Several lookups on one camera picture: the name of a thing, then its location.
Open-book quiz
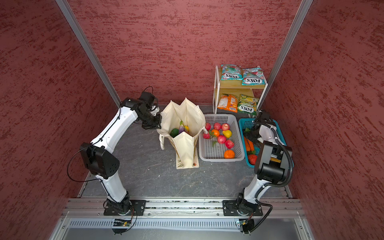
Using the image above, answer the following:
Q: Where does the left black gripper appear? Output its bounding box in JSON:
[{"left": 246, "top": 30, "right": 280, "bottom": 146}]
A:
[{"left": 138, "top": 110, "right": 162, "bottom": 129}]

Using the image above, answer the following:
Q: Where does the green bell pepper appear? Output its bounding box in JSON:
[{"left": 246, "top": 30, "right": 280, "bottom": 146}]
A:
[{"left": 170, "top": 128, "right": 180, "bottom": 138}]

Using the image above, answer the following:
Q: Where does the cream floral tote bag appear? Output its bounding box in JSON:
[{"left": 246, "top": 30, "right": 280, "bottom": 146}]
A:
[{"left": 157, "top": 99, "right": 207, "bottom": 170}]

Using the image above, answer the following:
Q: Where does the purple eggplant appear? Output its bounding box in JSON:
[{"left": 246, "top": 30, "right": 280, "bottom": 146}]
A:
[{"left": 179, "top": 121, "right": 185, "bottom": 134}]

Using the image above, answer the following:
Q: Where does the teal fox's candy bag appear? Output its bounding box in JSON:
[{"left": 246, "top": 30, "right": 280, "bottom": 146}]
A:
[
  {"left": 221, "top": 65, "right": 243, "bottom": 81},
  {"left": 242, "top": 66, "right": 266, "bottom": 86}
]

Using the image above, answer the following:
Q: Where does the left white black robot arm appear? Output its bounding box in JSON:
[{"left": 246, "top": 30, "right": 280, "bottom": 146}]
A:
[{"left": 80, "top": 93, "right": 162, "bottom": 216}]

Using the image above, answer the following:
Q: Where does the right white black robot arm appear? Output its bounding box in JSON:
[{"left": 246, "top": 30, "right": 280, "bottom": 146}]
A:
[{"left": 237, "top": 121, "right": 294, "bottom": 216}]

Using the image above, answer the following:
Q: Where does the green Fox's candy bag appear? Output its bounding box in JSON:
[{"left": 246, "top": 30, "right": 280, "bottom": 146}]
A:
[{"left": 238, "top": 94, "right": 259, "bottom": 115}]

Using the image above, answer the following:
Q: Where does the orange snack bag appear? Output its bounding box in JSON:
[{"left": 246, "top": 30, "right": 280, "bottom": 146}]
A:
[{"left": 217, "top": 94, "right": 239, "bottom": 113}]

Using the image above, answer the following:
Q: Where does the orange carrot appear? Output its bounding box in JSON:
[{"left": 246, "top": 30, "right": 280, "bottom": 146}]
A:
[{"left": 244, "top": 137, "right": 255, "bottom": 152}]

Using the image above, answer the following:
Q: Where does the teal plastic vegetable basket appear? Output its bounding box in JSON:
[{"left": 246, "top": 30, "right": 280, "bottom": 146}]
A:
[{"left": 238, "top": 117, "right": 289, "bottom": 169}]

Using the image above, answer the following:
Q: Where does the yellow fruit in white basket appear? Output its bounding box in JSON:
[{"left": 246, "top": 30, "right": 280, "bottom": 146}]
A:
[{"left": 222, "top": 130, "right": 233, "bottom": 139}]

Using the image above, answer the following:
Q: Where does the small red fruit front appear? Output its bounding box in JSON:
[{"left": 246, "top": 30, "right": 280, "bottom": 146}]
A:
[{"left": 225, "top": 140, "right": 235, "bottom": 150}]

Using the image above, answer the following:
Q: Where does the pink apple middle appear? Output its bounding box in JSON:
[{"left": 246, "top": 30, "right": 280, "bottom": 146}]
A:
[{"left": 217, "top": 135, "right": 227, "bottom": 144}]

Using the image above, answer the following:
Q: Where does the small orange persimmon fruit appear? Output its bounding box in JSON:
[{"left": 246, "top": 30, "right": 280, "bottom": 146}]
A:
[{"left": 211, "top": 129, "right": 220, "bottom": 138}]

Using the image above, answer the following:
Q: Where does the red apple back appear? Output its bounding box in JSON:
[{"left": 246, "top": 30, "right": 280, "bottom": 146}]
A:
[{"left": 213, "top": 123, "right": 222, "bottom": 131}]

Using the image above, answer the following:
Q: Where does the white plastic fruit basket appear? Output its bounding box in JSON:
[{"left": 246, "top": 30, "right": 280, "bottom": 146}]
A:
[{"left": 199, "top": 114, "right": 245, "bottom": 162}]

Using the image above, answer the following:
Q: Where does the white wooden two-tier shelf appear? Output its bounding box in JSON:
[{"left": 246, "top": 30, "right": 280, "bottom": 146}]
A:
[{"left": 212, "top": 66, "right": 269, "bottom": 114}]

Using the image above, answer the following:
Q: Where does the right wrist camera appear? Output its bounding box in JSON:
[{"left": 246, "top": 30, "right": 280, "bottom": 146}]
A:
[{"left": 257, "top": 110, "right": 272, "bottom": 122}]

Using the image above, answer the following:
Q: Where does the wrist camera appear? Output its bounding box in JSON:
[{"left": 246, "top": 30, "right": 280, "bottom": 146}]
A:
[
  {"left": 257, "top": 110, "right": 272, "bottom": 122},
  {"left": 139, "top": 92, "right": 158, "bottom": 111}
]

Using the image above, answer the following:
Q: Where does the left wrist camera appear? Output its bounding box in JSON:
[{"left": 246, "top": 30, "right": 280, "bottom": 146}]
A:
[{"left": 139, "top": 92, "right": 158, "bottom": 111}]

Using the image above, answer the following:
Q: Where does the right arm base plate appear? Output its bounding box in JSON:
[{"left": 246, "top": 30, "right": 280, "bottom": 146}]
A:
[{"left": 222, "top": 200, "right": 263, "bottom": 217}]

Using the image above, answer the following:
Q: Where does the aluminium rail frame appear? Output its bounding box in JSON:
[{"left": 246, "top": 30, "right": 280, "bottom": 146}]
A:
[{"left": 49, "top": 196, "right": 316, "bottom": 240}]

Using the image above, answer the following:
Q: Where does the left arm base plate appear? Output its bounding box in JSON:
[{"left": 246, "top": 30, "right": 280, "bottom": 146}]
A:
[{"left": 103, "top": 199, "right": 147, "bottom": 217}]

